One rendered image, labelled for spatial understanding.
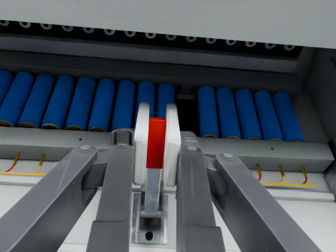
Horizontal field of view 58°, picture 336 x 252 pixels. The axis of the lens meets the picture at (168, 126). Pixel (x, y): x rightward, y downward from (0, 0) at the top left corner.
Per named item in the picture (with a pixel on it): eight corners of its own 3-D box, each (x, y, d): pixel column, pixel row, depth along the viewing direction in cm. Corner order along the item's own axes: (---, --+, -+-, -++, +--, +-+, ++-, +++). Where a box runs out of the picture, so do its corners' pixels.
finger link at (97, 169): (130, 191, 16) (71, 189, 15) (136, 148, 20) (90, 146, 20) (131, 166, 15) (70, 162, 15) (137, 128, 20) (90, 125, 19)
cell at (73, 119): (96, 89, 32) (85, 138, 28) (79, 88, 32) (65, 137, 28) (95, 76, 31) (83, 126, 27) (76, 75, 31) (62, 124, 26)
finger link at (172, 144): (167, 140, 16) (181, 141, 16) (166, 102, 23) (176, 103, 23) (163, 187, 17) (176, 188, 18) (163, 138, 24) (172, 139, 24)
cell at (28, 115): (57, 86, 32) (40, 135, 28) (39, 85, 32) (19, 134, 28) (53, 73, 30) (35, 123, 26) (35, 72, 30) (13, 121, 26)
